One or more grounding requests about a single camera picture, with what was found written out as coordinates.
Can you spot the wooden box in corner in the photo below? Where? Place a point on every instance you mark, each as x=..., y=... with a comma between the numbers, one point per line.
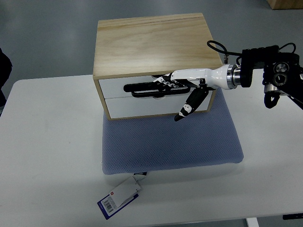
x=285, y=4

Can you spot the wooden drawer cabinet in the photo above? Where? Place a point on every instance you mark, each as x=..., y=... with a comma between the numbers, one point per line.
x=151, y=46

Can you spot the white top drawer black handle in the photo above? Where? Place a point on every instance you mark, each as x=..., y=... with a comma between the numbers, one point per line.
x=151, y=86

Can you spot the blue mesh cushion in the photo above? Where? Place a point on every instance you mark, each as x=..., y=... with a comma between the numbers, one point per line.
x=160, y=143

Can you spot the dark clothed person at edge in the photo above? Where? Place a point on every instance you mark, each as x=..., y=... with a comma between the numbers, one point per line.
x=5, y=71

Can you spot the white table leg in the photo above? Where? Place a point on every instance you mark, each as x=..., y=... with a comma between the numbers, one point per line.
x=252, y=222

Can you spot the black table control panel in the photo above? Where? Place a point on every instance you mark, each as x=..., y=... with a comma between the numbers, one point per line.
x=293, y=216

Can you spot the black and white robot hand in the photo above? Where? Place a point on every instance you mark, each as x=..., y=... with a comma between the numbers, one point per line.
x=213, y=74

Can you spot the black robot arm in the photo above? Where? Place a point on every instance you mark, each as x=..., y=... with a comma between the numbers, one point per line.
x=281, y=73

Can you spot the white and blue product tag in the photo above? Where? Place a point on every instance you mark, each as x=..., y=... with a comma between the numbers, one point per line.
x=121, y=196

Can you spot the white bottom drawer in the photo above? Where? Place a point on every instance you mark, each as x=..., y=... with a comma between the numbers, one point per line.
x=128, y=107

